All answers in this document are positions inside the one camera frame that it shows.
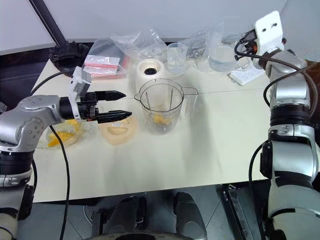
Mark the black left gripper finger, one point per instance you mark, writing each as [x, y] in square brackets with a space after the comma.
[110, 95]
[113, 116]

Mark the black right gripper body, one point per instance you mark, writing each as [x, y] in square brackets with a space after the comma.
[250, 42]

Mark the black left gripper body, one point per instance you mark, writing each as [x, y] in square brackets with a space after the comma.
[88, 107]

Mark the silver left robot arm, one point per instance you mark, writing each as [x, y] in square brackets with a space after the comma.
[27, 120]

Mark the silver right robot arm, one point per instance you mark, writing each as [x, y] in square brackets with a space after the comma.
[290, 155]

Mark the cream blender lid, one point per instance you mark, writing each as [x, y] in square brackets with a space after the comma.
[120, 131]

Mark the cream blender base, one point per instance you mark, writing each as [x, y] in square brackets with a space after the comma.
[151, 72]

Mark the orange segments in jar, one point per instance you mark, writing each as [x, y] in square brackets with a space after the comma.
[162, 119]

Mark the transparent blender jar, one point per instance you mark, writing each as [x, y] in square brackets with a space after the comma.
[161, 105]

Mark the black round stand base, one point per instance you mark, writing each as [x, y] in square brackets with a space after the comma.
[67, 56]

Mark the orange segment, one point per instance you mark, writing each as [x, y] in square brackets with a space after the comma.
[53, 143]
[73, 124]
[65, 136]

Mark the large transparent water pitcher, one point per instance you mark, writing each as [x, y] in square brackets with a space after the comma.
[223, 55]

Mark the red white packet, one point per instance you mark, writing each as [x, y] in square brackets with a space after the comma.
[101, 65]

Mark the white power strip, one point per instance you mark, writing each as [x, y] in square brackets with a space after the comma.
[246, 75]

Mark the bag of yellow fruit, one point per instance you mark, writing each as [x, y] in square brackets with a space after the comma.
[62, 140]

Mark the crumpled clear plastic bag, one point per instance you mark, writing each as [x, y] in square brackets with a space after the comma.
[200, 45]

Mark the small transparent measuring cup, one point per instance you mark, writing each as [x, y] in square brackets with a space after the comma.
[176, 58]

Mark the black stand pole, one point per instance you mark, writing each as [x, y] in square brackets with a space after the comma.
[48, 22]

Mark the black metal bar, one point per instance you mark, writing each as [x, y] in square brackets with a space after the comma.
[236, 210]

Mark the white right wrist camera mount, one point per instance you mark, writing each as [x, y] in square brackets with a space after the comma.
[268, 30]

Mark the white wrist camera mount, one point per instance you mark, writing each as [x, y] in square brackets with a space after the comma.
[268, 30]
[78, 85]

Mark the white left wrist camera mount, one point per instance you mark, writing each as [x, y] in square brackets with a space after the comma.
[78, 85]

